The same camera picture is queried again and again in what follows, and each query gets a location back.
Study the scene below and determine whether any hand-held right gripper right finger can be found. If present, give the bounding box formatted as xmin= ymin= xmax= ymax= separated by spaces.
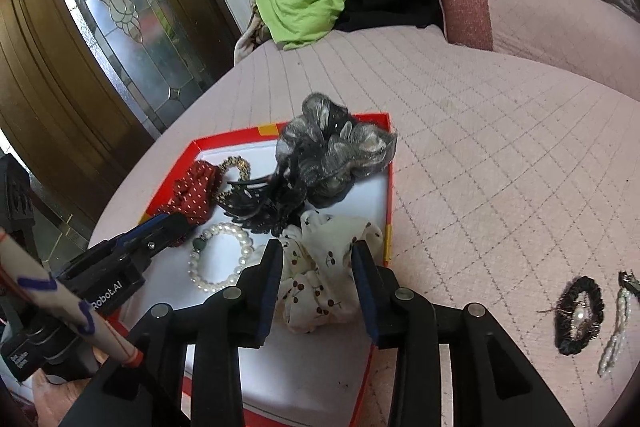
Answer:
xmin=350 ymin=239 xmax=576 ymax=427

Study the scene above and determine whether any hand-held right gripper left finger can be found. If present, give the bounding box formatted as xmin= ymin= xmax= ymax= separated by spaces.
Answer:
xmin=62 ymin=238 xmax=285 ymax=427

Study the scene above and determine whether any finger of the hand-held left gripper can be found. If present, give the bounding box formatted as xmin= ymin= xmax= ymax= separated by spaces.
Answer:
xmin=135 ymin=222 xmax=197 ymax=258
xmin=115 ymin=212 xmax=188 ymax=253

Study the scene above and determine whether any red dotted scrunchie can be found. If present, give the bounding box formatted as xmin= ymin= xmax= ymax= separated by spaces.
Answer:
xmin=150 ymin=159 xmax=224 ymax=228

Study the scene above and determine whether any white cherry print scrunchie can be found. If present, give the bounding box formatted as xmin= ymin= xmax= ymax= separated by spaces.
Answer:
xmin=272 ymin=209 xmax=386 ymax=335

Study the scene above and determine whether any red cardboard box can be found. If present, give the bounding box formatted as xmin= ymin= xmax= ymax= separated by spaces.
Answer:
xmin=107 ymin=111 xmax=397 ymax=427

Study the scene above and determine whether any black hair claw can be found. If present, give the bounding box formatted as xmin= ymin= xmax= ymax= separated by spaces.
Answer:
xmin=220 ymin=172 xmax=311 ymax=235

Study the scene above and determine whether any dark carved furniture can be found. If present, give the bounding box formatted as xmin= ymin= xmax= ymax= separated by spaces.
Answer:
xmin=0 ymin=152 xmax=36 ymax=248

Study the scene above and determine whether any grey sheer scrunchie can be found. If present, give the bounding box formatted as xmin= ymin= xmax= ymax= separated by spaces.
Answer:
xmin=275 ymin=93 xmax=398 ymax=208

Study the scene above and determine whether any wooden door with glass panel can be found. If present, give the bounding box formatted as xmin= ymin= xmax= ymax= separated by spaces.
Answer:
xmin=0 ymin=0 xmax=241 ymax=228

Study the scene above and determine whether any beige patterned cloth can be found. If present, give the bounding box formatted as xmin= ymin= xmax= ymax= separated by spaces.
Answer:
xmin=235 ymin=4 xmax=273 ymax=65

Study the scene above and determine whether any pearl hair clip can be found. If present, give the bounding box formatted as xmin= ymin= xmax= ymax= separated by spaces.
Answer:
xmin=597 ymin=287 xmax=632 ymax=378

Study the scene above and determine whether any dark metal hair clip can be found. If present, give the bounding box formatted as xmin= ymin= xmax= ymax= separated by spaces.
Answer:
xmin=617 ymin=271 xmax=640 ymax=295

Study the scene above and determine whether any black cloth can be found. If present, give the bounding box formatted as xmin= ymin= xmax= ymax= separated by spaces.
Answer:
xmin=332 ymin=0 xmax=446 ymax=32

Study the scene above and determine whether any pink bolster cushion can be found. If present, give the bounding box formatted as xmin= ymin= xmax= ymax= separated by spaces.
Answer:
xmin=440 ymin=0 xmax=640 ymax=100

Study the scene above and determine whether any white pearl bracelet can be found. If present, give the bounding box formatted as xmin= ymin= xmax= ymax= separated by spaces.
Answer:
xmin=188 ymin=222 xmax=268 ymax=293

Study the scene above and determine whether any gold bead bracelet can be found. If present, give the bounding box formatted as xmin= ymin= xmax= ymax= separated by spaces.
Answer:
xmin=216 ymin=155 xmax=252 ymax=202

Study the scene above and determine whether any black lace hair tie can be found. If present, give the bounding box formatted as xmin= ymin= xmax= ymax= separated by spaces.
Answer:
xmin=537 ymin=276 xmax=605 ymax=356

